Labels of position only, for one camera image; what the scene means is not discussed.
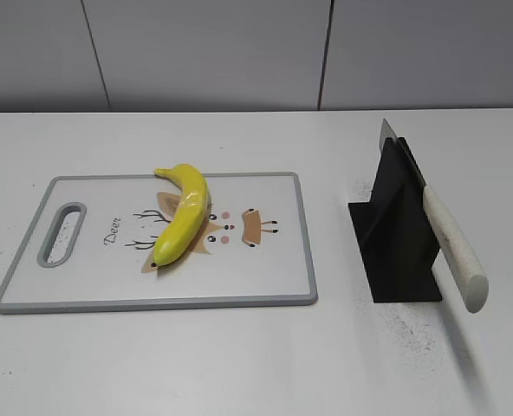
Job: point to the yellow plastic banana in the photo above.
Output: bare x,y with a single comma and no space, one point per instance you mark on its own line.
188,217

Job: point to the white-handled kitchen knife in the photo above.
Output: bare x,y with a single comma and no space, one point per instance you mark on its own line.
466,269

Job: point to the black knife stand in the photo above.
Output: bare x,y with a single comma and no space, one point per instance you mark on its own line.
397,244

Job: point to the white grey-rimmed cutting board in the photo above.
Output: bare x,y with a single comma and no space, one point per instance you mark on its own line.
89,247

